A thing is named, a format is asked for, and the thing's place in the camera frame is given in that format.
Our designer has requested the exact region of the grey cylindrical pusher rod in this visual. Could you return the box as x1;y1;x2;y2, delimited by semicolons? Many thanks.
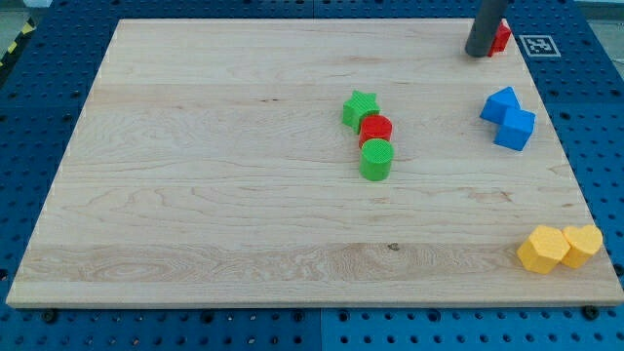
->
464;0;509;58

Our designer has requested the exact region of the red star block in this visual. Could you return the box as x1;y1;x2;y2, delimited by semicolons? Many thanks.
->
487;20;512;58

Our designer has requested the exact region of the wooden board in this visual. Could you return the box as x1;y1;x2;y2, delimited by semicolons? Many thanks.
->
7;19;623;309

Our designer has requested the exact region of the blue cube block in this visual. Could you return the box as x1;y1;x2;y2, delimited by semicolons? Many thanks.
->
493;108;536;151

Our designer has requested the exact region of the red cylinder block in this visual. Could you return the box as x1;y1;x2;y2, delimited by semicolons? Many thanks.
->
359;115;393;148

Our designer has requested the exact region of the white fiducial marker tag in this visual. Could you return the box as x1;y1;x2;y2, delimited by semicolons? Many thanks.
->
520;34;561;58

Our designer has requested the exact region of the yellow heart block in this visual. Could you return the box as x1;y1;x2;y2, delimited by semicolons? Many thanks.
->
562;225;604;269

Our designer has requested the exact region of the yellow hexagon block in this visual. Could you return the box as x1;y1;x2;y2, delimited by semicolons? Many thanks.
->
517;225;570;274

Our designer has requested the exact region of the green star block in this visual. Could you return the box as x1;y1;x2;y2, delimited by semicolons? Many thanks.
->
342;90;380;135

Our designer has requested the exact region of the green cylinder block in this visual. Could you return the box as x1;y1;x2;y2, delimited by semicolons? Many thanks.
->
360;138;394;181

